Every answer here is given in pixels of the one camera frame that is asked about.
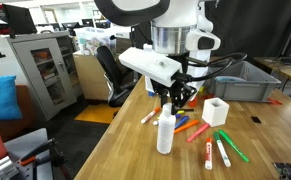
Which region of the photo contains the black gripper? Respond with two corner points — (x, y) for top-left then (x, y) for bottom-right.
(149, 76), (198, 116)

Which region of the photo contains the white bottle lid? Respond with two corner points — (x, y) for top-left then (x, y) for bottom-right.
(162, 102), (173, 114)

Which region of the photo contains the white plastic bottle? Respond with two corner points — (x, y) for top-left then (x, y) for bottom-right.
(156, 111), (177, 155)

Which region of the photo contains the orange toy block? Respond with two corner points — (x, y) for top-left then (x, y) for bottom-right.
(187, 96), (199, 108)

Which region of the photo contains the white marker with orange cap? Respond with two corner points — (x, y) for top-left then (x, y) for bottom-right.
(140, 106), (162, 125)

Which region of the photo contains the red toy block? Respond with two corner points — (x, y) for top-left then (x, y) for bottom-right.
(202, 93), (216, 101)

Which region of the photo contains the pink marker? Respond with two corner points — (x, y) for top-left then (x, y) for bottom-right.
(186, 122), (211, 144)

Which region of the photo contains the white square cup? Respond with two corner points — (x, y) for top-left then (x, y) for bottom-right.
(201, 96), (231, 128)

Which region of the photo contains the red white Expo marker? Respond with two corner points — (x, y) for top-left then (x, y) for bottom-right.
(204, 136), (214, 171)

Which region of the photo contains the black office chair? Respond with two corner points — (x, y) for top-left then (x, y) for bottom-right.
(95, 45), (143, 108)

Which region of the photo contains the white marker with green cap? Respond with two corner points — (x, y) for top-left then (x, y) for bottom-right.
(213, 131), (232, 169)

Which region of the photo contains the brown cardboard box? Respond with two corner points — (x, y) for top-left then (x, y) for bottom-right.
(115, 36), (133, 54)

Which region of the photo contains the yellow floor mat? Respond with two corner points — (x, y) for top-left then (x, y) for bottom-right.
(74, 103), (121, 125)

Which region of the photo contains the grey plastic bin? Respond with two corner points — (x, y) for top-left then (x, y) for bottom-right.
(205, 59), (283, 103)

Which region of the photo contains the light wooden cabinet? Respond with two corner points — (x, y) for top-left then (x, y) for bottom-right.
(72, 52), (111, 102)

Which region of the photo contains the small black flat piece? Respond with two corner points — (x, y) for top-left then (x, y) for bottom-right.
(250, 115), (262, 124)

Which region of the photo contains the clear plastic storage box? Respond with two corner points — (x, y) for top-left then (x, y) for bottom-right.
(73, 26), (117, 56)

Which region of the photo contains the red plastic tool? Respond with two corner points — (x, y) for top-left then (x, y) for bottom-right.
(265, 96), (283, 106)

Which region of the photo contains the black curtain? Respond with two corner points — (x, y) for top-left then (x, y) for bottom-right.
(204, 0), (291, 63)

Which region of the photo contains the black clamp with orange grip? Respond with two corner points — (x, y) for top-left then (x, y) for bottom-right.
(19, 137), (68, 168)

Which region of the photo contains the orange sofa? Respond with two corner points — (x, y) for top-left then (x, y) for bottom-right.
(0, 84), (39, 143)

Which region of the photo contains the grey metal cabinet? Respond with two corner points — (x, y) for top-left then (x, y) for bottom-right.
(5, 31), (83, 122)

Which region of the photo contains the grey perforated board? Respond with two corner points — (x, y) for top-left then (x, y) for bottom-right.
(3, 127), (55, 180)

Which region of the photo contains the blue pillow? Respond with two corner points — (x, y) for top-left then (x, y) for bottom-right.
(0, 75), (24, 123)

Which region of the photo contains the black flat monitor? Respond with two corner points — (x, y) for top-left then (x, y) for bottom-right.
(2, 3), (38, 36)

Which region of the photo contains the silver aluminium extrusion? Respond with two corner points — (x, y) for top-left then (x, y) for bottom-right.
(0, 155), (20, 180)

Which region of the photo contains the black camera cable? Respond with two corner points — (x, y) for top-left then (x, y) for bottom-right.
(170, 51), (249, 83)

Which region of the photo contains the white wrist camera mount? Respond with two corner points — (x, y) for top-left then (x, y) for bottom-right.
(117, 46), (184, 89)

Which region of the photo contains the black aluminium camera mount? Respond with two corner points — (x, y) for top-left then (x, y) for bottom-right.
(272, 161), (291, 180)

